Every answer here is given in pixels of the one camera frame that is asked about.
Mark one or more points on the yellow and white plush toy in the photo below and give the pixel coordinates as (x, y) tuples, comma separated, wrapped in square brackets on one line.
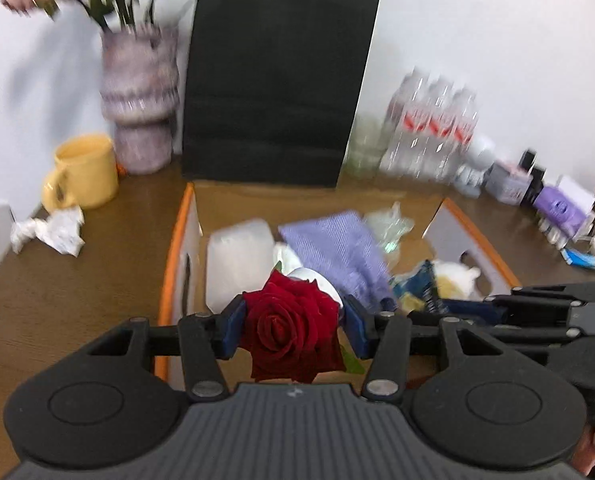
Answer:
[(455, 277)]

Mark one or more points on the red rose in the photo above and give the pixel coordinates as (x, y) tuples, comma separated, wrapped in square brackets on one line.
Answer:
[(287, 330)]

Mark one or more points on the black rectangular item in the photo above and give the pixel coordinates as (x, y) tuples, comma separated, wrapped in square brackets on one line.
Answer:
[(532, 170)]

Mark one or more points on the clear crumpled plastic bag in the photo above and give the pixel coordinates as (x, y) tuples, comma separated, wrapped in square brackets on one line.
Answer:
[(387, 230)]

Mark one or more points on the white robot figure speaker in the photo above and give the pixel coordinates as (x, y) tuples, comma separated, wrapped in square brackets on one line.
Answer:
[(477, 160)]

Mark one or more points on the translucent plastic container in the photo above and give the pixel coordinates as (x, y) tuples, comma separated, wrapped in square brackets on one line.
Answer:
[(237, 260)]

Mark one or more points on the grey tin box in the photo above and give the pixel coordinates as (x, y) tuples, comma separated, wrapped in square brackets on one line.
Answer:
[(507, 185)]

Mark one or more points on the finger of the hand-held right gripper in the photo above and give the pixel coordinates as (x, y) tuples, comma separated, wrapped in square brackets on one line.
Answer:
[(552, 296), (527, 330)]

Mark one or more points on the small orange object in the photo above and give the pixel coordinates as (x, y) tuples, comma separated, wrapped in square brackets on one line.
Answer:
[(122, 169)]

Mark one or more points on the purple tissue pack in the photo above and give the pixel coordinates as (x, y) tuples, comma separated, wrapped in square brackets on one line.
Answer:
[(560, 207)]

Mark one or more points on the blue snack packet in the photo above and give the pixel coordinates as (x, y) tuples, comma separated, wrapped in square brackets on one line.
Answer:
[(420, 280)]

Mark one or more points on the orange cardboard box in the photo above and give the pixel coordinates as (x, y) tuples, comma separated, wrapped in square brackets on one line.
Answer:
[(302, 200)]

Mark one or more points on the yellow mug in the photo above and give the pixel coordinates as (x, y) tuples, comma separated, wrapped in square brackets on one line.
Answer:
[(87, 170)]

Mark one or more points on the white cup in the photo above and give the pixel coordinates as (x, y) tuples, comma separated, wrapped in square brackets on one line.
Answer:
[(325, 285)]

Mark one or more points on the clear water bottle red label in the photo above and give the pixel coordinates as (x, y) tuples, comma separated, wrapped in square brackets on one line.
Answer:
[(462, 135), (402, 125), (435, 130)]

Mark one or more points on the purple ceramic vase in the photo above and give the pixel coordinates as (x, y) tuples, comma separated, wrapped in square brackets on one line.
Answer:
[(140, 95)]

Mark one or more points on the large white crumpled tissue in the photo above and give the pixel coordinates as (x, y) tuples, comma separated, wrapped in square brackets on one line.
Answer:
[(57, 232)]

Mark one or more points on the blue flat packet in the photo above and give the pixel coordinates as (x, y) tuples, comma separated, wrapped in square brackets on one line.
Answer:
[(582, 259)]

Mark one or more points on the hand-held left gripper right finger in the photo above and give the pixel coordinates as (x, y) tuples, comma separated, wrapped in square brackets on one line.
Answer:
[(356, 331)]

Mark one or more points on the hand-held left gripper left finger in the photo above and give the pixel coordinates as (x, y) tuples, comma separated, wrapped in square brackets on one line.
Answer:
[(233, 330)]

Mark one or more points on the black paper bag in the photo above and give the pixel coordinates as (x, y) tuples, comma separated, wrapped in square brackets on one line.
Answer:
[(277, 85)]

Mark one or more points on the purple knitted cloth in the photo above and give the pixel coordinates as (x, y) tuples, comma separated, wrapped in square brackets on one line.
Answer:
[(337, 250)]

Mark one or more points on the clear glass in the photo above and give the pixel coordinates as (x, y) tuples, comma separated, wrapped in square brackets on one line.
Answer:
[(367, 145)]

